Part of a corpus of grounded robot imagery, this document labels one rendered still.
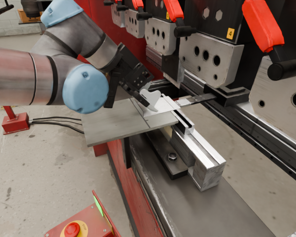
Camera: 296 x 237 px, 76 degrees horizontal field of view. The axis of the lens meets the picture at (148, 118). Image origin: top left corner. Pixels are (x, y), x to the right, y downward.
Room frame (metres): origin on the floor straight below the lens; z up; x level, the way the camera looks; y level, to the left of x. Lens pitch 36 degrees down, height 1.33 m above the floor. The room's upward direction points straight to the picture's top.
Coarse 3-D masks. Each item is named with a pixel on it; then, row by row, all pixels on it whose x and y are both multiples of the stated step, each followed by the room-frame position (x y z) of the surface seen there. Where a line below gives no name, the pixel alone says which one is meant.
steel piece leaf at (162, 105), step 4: (160, 100) 0.56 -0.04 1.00; (164, 100) 0.56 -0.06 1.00; (136, 104) 0.51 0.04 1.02; (140, 104) 0.53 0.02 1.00; (156, 104) 0.53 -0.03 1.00; (160, 104) 0.53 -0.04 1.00; (164, 104) 0.53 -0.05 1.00; (168, 104) 0.53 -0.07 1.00; (140, 108) 0.48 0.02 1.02; (144, 108) 0.51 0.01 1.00; (156, 108) 0.51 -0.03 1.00; (160, 108) 0.51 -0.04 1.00; (164, 108) 0.51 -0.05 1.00; (168, 108) 0.51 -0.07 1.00; (172, 108) 0.51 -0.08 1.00; (140, 112) 0.48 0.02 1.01; (144, 112) 0.48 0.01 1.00; (148, 112) 0.48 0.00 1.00; (152, 112) 0.48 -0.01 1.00; (156, 112) 0.48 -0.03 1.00; (160, 112) 0.48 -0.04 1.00; (144, 116) 0.46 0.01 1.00
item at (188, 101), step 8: (208, 88) 0.62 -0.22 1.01; (216, 88) 0.60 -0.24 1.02; (224, 88) 0.58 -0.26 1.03; (240, 88) 0.58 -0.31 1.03; (200, 96) 0.58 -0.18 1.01; (208, 96) 0.58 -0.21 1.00; (216, 96) 0.58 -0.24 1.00; (224, 96) 0.55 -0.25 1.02; (232, 96) 0.55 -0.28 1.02; (240, 96) 0.56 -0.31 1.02; (248, 96) 0.58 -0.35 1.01; (184, 104) 0.53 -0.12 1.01; (192, 104) 0.54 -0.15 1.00; (224, 104) 0.54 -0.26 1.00; (232, 104) 0.55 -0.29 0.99
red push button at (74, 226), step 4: (68, 224) 0.24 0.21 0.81; (72, 224) 0.24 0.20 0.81; (76, 224) 0.24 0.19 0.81; (68, 228) 0.23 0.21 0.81; (72, 228) 0.23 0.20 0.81; (76, 228) 0.23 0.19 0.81; (64, 232) 0.22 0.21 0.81; (68, 232) 0.22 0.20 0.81; (72, 232) 0.22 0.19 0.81; (76, 232) 0.22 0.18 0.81; (68, 236) 0.21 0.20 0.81; (72, 236) 0.21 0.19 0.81; (76, 236) 0.22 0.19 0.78
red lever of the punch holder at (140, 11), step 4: (132, 0) 0.59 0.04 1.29; (136, 0) 0.58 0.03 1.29; (140, 0) 0.58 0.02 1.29; (136, 4) 0.57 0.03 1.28; (140, 4) 0.58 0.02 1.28; (136, 8) 0.57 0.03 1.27; (140, 8) 0.57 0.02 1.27; (140, 12) 0.56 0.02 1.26; (136, 16) 0.56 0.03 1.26; (140, 16) 0.55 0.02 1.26; (144, 16) 0.55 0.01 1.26; (148, 16) 0.56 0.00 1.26; (140, 20) 0.55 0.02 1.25
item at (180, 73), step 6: (162, 60) 0.57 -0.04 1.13; (168, 60) 0.54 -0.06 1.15; (174, 60) 0.51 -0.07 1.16; (162, 66) 0.57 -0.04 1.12; (168, 66) 0.54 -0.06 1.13; (174, 66) 0.51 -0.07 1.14; (180, 66) 0.49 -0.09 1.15; (168, 72) 0.53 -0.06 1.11; (174, 72) 0.50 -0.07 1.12; (180, 72) 0.49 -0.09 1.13; (168, 78) 0.55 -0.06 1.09; (174, 78) 0.50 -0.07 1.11; (180, 78) 0.49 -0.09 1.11; (174, 84) 0.51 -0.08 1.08
